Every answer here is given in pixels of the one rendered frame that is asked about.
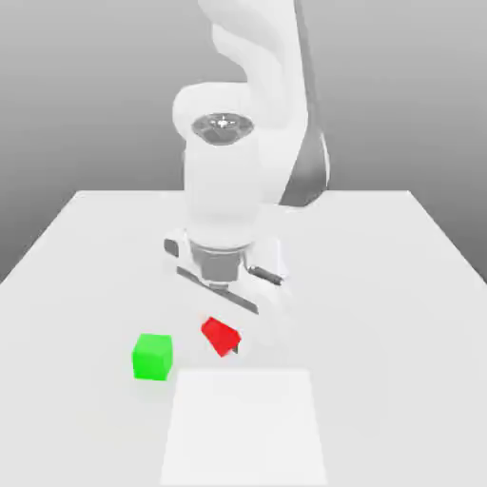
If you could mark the small red cube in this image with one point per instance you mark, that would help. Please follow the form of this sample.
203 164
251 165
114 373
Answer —
220 335

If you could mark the small green cube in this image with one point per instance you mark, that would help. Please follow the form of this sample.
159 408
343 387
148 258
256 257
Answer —
152 357

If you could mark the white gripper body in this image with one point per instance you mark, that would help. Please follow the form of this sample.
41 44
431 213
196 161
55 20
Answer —
228 306

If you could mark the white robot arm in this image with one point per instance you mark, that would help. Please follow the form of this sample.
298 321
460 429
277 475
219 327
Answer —
222 182

